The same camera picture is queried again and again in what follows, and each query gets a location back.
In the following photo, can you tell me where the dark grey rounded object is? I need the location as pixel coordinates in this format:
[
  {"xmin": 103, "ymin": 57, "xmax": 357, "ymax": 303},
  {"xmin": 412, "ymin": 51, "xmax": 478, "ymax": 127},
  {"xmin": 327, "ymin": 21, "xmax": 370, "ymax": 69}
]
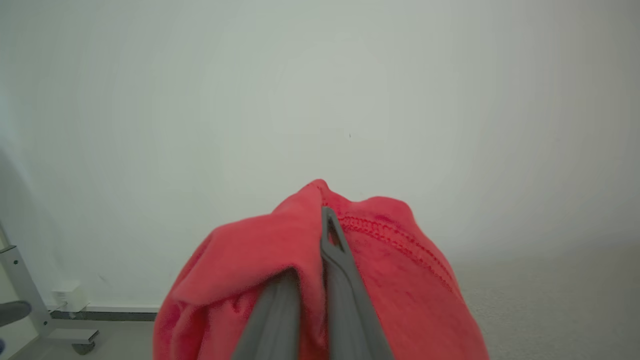
[{"xmin": 0, "ymin": 301, "xmax": 33, "ymax": 328}]

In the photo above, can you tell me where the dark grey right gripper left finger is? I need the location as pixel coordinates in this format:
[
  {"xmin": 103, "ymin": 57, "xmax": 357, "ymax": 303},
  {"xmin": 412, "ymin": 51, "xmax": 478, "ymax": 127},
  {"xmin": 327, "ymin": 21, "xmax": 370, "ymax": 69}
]
[{"xmin": 232, "ymin": 268, "xmax": 301, "ymax": 360}]

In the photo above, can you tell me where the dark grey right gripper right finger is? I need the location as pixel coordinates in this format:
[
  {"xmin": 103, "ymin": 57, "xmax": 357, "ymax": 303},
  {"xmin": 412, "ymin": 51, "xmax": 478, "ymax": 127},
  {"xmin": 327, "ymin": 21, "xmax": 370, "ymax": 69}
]
[{"xmin": 320, "ymin": 206, "xmax": 395, "ymax": 360}]

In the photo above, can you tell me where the white wall power adapter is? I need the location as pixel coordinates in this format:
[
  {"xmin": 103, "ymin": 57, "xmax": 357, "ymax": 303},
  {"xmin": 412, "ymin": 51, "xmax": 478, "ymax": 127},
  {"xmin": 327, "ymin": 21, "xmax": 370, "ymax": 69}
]
[{"xmin": 51, "ymin": 283, "xmax": 90, "ymax": 314}]

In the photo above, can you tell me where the grey metal wheeled stand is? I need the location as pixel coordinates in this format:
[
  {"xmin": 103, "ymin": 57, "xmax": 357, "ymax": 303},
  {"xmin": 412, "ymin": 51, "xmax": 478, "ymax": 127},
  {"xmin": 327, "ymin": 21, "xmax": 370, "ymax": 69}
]
[{"xmin": 0, "ymin": 222, "xmax": 100, "ymax": 355}]

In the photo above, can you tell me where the red cloth garment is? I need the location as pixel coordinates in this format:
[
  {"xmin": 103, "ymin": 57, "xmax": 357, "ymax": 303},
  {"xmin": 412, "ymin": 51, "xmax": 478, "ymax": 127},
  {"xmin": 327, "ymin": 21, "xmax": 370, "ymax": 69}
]
[{"xmin": 152, "ymin": 178, "xmax": 490, "ymax": 360}]

